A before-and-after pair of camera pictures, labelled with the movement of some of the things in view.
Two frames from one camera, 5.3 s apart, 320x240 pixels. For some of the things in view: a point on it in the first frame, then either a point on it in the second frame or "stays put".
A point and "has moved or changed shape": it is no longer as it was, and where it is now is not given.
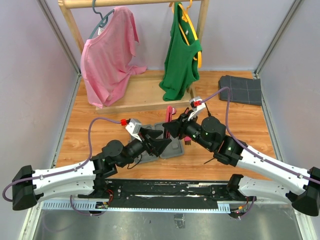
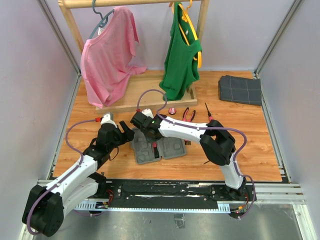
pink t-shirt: [106, 59] stays put
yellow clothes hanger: [186, 17] stays put
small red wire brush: [187, 140] stays put
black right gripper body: [190, 128] → [149, 138]
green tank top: [181, 66] stays put
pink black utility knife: [169, 112] has moved or changed shape
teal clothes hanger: [103, 22] stays put
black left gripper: [157, 145] → [128, 135]
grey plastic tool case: [174, 148] stays put
